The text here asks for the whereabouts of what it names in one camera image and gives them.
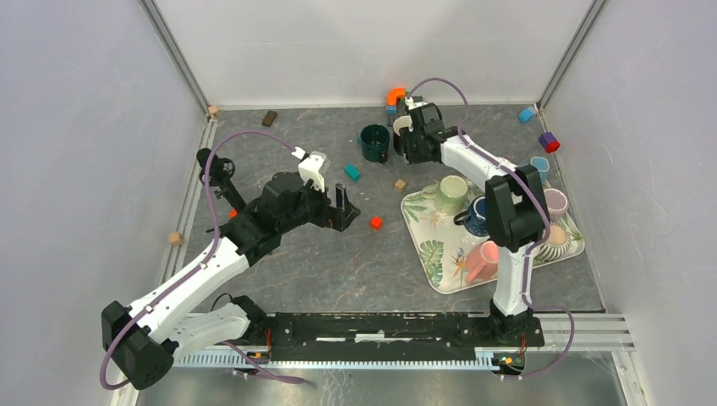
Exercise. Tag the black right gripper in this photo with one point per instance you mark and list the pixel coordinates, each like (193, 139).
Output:
(413, 156)

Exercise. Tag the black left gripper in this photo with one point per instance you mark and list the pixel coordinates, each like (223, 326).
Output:
(331, 216)

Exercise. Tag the dark green mug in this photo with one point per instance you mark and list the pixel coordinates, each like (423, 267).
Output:
(374, 140)

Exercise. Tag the black octagonal mug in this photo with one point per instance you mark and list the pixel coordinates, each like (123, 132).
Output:
(401, 126)

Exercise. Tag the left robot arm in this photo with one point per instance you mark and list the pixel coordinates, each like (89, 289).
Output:
(145, 338)

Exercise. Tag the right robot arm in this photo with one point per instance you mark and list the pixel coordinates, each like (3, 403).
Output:
(517, 220)

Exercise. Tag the light green mug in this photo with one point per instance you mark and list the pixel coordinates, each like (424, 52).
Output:
(449, 196)

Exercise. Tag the dark blue mug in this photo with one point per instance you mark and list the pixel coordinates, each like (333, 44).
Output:
(473, 219)

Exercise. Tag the light blue mug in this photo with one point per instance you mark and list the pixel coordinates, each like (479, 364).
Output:
(542, 165)

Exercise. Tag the pink mug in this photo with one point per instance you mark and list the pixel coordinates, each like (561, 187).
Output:
(482, 263)

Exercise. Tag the lilac mug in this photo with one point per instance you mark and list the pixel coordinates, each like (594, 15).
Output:
(557, 204)

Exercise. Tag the white striped mug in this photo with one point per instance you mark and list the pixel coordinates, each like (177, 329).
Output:
(555, 246)

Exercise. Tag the red cube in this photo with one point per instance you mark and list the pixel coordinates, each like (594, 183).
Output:
(376, 223)

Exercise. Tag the grey lego baseplate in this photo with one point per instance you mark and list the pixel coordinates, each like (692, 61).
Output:
(391, 118)

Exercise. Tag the teal rectangular block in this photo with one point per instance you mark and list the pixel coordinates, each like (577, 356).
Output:
(352, 172)

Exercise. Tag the orange curved lego brick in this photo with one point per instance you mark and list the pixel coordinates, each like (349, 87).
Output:
(394, 95)

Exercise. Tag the light blue block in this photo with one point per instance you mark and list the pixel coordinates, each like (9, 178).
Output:
(527, 114)

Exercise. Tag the brown block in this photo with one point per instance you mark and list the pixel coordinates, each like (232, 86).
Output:
(269, 119)

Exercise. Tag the purple and red block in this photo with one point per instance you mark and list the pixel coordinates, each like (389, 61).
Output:
(549, 142)

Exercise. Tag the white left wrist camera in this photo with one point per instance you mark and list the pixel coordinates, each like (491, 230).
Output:
(313, 168)

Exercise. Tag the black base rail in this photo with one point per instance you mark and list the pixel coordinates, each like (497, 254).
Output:
(403, 337)

